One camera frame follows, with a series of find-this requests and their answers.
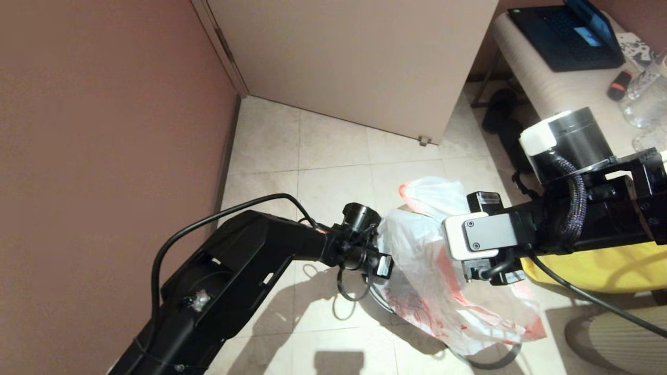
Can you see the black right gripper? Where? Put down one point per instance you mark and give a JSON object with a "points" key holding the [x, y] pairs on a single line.
{"points": [[534, 229]]}

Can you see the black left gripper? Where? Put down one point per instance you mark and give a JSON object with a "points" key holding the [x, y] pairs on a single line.
{"points": [[378, 263]]}

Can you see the white red-printed plastic bag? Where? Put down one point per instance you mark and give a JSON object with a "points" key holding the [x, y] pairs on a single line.
{"points": [[427, 271]]}

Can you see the spare white plastic bag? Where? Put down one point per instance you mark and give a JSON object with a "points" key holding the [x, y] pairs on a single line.
{"points": [[432, 190]]}

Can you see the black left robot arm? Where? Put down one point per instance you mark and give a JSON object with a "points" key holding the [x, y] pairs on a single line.
{"points": [[234, 271]]}

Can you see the small metal door stopper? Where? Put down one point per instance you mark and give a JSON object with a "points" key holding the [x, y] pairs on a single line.
{"points": [[424, 140]]}

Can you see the beige striped stool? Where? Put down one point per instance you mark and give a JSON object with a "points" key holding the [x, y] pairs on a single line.
{"points": [[625, 344]]}

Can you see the clear glass cup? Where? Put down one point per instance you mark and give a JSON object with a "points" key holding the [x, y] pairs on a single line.
{"points": [[651, 140], [645, 110]]}

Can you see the cream striped bench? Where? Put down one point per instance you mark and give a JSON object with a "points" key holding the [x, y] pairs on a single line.
{"points": [[521, 67]]}

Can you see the black orange handheld device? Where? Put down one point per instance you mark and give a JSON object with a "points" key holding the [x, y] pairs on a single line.
{"points": [[618, 86]]}

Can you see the clear ribbed glass bottle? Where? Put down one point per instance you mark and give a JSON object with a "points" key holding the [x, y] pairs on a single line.
{"points": [[646, 75]]}

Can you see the dark blue laptop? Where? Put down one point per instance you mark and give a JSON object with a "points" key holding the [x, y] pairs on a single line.
{"points": [[563, 36]]}

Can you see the beige door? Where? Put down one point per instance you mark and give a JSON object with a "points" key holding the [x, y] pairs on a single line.
{"points": [[354, 62]]}

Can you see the white black patterned card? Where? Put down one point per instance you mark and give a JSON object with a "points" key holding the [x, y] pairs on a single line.
{"points": [[634, 51]]}

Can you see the beige door frame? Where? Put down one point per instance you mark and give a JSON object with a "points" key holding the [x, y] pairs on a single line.
{"points": [[219, 41]]}

